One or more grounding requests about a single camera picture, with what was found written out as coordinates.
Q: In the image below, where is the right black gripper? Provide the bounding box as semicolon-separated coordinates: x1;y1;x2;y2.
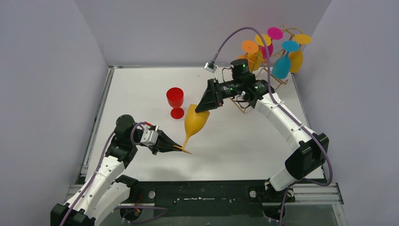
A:
196;78;243;112

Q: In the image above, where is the gold wire glass rack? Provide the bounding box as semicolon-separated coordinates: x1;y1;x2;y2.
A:
231;25;303;113

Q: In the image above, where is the yellow wine glass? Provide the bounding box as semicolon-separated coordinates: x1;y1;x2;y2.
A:
246;34;273;72
289;33;312;73
172;104;210;154

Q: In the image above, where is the red wine glass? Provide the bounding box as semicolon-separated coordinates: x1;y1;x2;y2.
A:
166;87;184;119

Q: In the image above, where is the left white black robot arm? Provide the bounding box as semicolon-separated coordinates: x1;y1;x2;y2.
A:
50;114;182;226

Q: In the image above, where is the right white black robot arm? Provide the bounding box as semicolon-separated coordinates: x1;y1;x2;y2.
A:
195;59;329;202

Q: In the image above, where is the yellow wine glass behind orange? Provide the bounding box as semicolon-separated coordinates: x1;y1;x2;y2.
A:
246;34;273;72

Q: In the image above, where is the cyan wine glass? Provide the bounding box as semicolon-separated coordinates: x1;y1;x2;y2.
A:
271;40;300;79

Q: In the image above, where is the magenta wine glass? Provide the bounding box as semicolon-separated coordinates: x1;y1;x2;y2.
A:
259;27;283;60

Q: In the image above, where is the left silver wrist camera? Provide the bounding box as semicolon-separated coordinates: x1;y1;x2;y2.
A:
140;125;159;147

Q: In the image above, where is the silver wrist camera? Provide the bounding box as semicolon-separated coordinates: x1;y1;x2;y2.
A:
204;62;218;74
140;125;159;147

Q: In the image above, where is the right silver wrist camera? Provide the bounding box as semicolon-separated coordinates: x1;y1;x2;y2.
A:
204;62;218;74

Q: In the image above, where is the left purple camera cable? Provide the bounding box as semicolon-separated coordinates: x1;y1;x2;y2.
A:
59;121;150;226

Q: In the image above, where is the purple camera cable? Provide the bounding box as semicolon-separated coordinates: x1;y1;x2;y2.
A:
59;121;150;226
212;26;333;187

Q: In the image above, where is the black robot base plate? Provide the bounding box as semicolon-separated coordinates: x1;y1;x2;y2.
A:
124;180;295;219

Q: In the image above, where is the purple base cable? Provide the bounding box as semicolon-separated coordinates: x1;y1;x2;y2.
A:
112;203;168;225

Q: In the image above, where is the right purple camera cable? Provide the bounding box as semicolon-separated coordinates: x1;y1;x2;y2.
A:
212;26;333;187

